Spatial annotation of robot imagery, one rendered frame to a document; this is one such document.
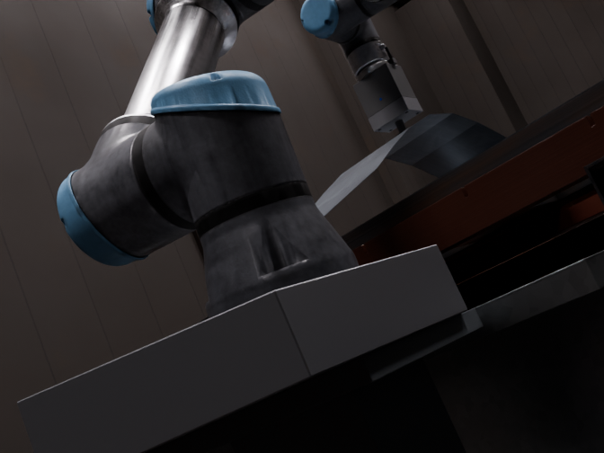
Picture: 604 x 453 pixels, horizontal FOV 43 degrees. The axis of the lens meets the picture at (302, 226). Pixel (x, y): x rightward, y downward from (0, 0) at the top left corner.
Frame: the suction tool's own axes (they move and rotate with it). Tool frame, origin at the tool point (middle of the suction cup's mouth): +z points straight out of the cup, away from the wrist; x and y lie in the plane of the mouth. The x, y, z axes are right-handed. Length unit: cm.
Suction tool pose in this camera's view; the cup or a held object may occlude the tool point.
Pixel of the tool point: (408, 143)
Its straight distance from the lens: 151.3
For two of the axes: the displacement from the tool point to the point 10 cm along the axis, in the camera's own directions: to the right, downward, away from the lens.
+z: 4.0, 9.0, -1.9
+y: -7.2, 4.3, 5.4
